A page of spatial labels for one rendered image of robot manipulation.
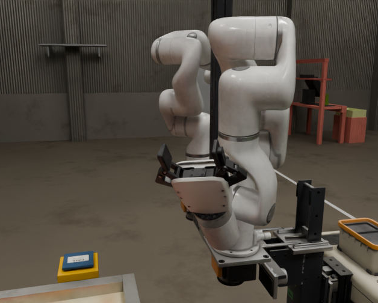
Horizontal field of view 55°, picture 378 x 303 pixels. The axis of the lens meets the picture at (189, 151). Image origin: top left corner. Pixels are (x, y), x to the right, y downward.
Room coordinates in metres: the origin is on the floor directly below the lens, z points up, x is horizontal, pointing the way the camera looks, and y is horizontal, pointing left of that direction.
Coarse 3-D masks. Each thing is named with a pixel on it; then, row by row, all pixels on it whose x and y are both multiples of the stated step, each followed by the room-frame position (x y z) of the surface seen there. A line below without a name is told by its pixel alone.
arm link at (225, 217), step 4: (192, 212) 0.69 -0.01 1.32; (228, 212) 0.66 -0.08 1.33; (196, 216) 0.66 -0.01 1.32; (208, 216) 0.65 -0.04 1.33; (224, 216) 0.65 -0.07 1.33; (228, 216) 0.66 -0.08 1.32; (200, 220) 0.66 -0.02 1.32; (204, 220) 0.65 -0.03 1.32; (212, 220) 0.64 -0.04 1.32; (216, 220) 0.65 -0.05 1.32; (220, 220) 0.65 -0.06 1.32; (224, 220) 0.66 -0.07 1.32; (204, 224) 0.66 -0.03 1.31; (208, 224) 0.65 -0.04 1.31; (212, 224) 0.65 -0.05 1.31; (216, 224) 0.65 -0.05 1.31; (220, 224) 0.66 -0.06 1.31
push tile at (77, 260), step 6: (78, 252) 1.19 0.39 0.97; (84, 252) 1.19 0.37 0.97; (90, 252) 1.19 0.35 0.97; (66, 258) 1.15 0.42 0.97; (72, 258) 1.15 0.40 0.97; (78, 258) 1.15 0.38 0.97; (84, 258) 1.15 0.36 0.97; (90, 258) 1.15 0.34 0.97; (66, 264) 1.11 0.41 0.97; (72, 264) 1.11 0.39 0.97; (78, 264) 1.11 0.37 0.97; (84, 264) 1.11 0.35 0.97; (90, 264) 1.11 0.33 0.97
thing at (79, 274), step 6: (96, 252) 1.22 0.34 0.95; (60, 258) 1.18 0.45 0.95; (96, 258) 1.18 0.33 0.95; (60, 264) 1.14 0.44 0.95; (96, 264) 1.14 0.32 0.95; (60, 270) 1.10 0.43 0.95; (66, 270) 1.10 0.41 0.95; (72, 270) 1.10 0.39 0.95; (78, 270) 1.10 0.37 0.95; (84, 270) 1.10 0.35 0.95; (90, 270) 1.10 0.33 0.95; (96, 270) 1.10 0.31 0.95; (60, 276) 1.07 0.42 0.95; (66, 276) 1.07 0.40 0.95; (72, 276) 1.08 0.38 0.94; (78, 276) 1.08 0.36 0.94; (84, 276) 1.09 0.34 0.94; (90, 276) 1.09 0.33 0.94; (96, 276) 1.10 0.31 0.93; (60, 282) 1.07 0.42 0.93
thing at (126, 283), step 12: (120, 276) 1.00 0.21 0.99; (132, 276) 1.00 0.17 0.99; (24, 288) 0.94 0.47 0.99; (36, 288) 0.94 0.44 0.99; (48, 288) 0.94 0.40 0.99; (60, 288) 0.94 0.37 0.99; (72, 288) 0.94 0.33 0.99; (84, 288) 0.95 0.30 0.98; (96, 288) 0.96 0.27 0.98; (108, 288) 0.96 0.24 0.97; (120, 288) 0.97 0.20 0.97; (132, 288) 0.94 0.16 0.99; (0, 300) 0.89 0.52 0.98; (12, 300) 0.90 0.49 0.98; (24, 300) 0.91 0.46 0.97; (36, 300) 0.91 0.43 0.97; (48, 300) 0.92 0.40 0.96; (60, 300) 0.93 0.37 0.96; (132, 300) 0.88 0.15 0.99
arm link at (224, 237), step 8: (232, 216) 0.68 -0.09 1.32; (200, 224) 0.67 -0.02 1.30; (224, 224) 0.66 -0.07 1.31; (232, 224) 0.68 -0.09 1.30; (208, 232) 0.67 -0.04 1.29; (216, 232) 0.67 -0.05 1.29; (224, 232) 0.67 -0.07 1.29; (232, 232) 0.69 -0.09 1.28; (208, 240) 0.71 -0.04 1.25; (216, 240) 0.69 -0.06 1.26; (224, 240) 0.69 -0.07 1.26; (232, 240) 0.70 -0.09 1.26; (216, 248) 0.71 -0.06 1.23; (224, 248) 0.70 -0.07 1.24
